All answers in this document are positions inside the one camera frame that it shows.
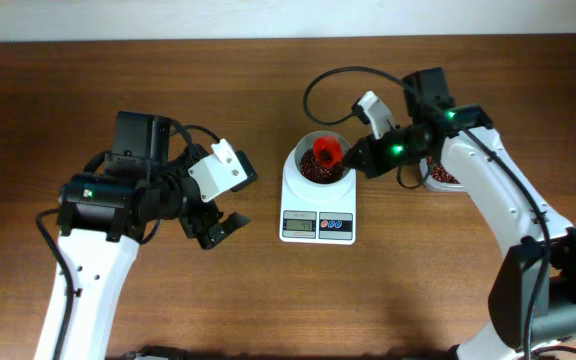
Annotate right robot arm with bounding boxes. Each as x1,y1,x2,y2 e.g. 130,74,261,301
343,68,576,359

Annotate orange measuring scoop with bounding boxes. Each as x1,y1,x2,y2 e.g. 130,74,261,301
313,135,343,169

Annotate black camera cable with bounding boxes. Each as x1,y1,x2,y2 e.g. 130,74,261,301
301,65,553,360
35,118,222,360

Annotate red adzuki beans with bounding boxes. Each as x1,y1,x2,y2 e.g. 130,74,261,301
299,145,462,185

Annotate white digital kitchen scale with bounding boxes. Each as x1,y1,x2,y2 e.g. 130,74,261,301
278,151,357,245

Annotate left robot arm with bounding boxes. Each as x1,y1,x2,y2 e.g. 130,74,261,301
35,111,258,359

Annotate left black camera cable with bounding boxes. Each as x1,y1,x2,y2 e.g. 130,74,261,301
35,118,222,360

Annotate white plastic bowl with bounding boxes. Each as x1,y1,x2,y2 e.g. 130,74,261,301
290,130,355,189

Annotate right black camera cable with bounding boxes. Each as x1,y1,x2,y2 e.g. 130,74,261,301
301,65,553,360

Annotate clear plastic bean container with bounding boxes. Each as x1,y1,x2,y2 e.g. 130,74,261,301
419,158,465,192

